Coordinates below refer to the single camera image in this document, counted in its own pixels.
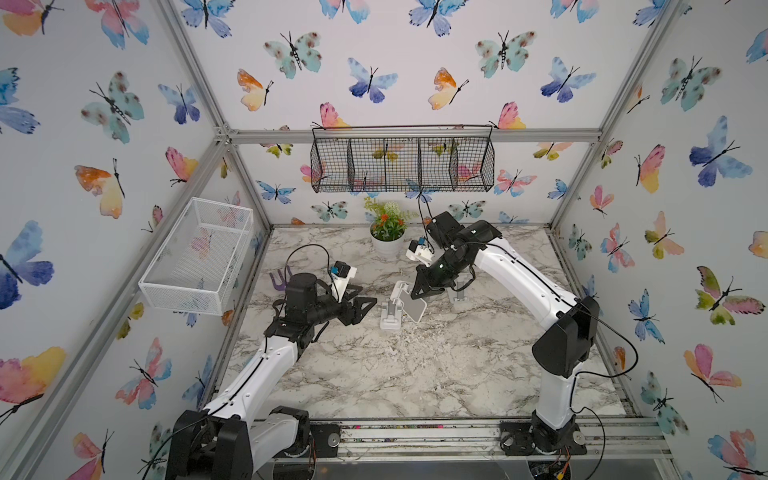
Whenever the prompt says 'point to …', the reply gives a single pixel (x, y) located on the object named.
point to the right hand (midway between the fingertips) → (416, 293)
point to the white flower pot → (387, 249)
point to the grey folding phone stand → (460, 296)
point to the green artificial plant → (390, 224)
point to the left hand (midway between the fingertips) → (369, 292)
